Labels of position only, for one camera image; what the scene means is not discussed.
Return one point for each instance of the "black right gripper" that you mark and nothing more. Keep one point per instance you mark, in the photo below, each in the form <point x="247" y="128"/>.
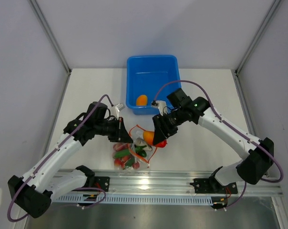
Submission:
<point x="161" y="127"/>

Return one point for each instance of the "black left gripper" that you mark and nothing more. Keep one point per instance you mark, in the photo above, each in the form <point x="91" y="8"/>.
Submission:
<point x="120" y="134"/>

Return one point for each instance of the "red chili pepper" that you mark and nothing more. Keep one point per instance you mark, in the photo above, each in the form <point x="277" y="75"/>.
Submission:
<point x="148" y="137"/>

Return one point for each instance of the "grey toy fish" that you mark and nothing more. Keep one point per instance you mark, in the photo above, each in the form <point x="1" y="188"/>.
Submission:
<point x="139" y="142"/>

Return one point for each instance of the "green cucumber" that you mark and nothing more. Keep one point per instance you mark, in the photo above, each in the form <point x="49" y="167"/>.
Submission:
<point x="122" y="153"/>

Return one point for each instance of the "small green chili pepper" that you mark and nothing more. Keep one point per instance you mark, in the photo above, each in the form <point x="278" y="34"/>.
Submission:
<point x="138" y="149"/>

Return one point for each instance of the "clear orange zip top bag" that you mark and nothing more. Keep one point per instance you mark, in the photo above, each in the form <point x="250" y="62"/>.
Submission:
<point x="137" y="156"/>

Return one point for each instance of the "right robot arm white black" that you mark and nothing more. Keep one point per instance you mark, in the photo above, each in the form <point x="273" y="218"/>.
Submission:
<point x="255" y="153"/>

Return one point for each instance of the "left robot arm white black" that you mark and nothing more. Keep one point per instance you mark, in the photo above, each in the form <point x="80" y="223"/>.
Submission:
<point x="35" y="190"/>

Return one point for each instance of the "yellow orange bell pepper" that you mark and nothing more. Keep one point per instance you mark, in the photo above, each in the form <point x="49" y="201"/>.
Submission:
<point x="142" y="100"/>

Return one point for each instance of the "blue plastic bin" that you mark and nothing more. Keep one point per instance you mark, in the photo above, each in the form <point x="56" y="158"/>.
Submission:
<point x="146" y="75"/>

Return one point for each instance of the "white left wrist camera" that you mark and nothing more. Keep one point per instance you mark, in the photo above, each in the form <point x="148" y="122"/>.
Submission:
<point x="116" y="109"/>

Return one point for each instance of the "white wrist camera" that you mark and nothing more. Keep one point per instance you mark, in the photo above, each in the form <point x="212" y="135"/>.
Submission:
<point x="116" y="109"/>
<point x="161" y="106"/>

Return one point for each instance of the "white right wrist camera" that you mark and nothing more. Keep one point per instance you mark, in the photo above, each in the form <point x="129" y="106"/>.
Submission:
<point x="161" y="106"/>

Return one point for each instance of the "aluminium mounting rail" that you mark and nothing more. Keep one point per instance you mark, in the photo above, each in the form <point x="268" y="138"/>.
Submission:
<point x="167" y="183"/>

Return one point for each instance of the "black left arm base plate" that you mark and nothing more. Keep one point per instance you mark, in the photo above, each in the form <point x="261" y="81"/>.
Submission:
<point x="102" y="183"/>

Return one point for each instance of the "slotted white cable duct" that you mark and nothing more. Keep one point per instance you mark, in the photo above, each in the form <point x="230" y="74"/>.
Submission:
<point x="136" y="199"/>

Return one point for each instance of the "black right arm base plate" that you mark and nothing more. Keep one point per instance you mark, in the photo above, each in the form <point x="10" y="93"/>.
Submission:
<point x="211" y="186"/>

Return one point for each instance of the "left aluminium frame post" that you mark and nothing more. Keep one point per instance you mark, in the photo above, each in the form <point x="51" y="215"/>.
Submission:
<point x="49" y="34"/>

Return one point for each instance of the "aluminium frame post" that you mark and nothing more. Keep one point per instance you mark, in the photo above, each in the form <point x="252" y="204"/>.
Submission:
<point x="267" y="19"/>
<point x="49" y="34"/>

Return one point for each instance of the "right aluminium frame post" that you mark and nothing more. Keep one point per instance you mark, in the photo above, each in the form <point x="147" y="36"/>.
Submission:
<point x="267" y="19"/>

